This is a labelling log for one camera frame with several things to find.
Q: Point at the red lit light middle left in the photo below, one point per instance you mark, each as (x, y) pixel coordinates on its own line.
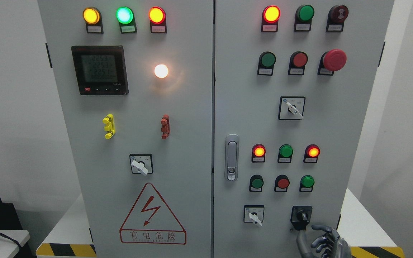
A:
(258, 153)

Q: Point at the red push button upper row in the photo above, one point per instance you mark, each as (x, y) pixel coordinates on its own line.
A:
(297, 63)

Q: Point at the black rotary knob switch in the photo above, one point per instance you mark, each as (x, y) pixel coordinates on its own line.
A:
(300, 217)

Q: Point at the green light middle centre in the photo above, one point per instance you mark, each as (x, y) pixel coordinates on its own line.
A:
(285, 154)

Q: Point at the red light middle right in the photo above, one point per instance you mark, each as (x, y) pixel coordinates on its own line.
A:
(311, 154)

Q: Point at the white lit indicator lamp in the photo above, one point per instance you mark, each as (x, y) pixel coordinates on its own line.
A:
(161, 71)

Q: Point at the silver door latch handle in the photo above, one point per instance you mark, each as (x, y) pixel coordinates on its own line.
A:
(231, 156)

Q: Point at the red lit light top right door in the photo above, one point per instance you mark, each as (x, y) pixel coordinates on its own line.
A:
(270, 18)

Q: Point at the left door rotary selector switch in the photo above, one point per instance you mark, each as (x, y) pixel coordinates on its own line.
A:
(141, 163)

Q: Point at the yellow indicator light top left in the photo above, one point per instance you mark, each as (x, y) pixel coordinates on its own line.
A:
(93, 21)

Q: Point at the green push button lower left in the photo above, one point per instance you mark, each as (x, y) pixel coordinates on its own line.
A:
(256, 183)

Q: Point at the red push button lower centre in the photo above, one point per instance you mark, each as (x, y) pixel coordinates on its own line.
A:
(281, 183)

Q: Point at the white platform with hazard stripes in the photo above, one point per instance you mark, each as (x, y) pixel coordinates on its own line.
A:
(71, 238)

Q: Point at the green push button upper row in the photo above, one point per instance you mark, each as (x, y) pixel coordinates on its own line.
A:
(266, 63)

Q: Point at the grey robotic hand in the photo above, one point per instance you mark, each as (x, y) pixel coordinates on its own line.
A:
(334, 245)

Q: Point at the yellow terminal connector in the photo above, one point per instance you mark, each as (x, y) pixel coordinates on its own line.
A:
(109, 126)

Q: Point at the green light lower right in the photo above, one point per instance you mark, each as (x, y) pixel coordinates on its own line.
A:
(307, 183)

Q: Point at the green unlit light top row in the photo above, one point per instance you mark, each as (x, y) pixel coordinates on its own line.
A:
(303, 18)

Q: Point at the green lit indicator light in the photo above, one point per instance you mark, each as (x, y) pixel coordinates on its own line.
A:
(126, 19)

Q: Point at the red emergency stop mushroom button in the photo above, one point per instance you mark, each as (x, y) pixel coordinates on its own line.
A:
(332, 61)

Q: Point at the red lit indicator light left door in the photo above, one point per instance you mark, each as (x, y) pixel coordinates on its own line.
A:
(157, 18)

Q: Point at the black digital power meter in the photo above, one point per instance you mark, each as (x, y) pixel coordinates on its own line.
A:
(100, 70)

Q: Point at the lower white rotary selector switch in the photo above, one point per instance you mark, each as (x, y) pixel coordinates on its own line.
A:
(254, 214)

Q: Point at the red terminal connector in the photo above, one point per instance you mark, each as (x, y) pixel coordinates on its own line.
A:
(165, 123)

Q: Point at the dark red buzzer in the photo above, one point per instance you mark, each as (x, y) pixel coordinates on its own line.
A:
(336, 18)

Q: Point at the red high voltage warning sticker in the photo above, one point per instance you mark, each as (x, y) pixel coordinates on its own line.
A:
(151, 220)

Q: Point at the upper right rotary selector switch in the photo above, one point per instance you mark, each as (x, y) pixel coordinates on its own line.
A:
(291, 108)

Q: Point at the grey electrical control cabinet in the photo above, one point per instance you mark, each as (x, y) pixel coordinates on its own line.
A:
(212, 49)

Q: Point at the white side table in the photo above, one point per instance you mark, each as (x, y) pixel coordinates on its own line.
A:
(8, 249)

